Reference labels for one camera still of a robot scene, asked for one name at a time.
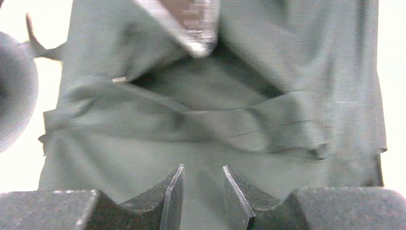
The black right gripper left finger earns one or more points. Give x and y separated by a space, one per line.
157 208

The black student backpack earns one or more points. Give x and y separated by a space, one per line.
289 98

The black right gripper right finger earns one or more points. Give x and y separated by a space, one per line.
322 208

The grey foam roll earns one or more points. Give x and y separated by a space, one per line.
18 89

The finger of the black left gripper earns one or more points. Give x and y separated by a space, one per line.
193 24

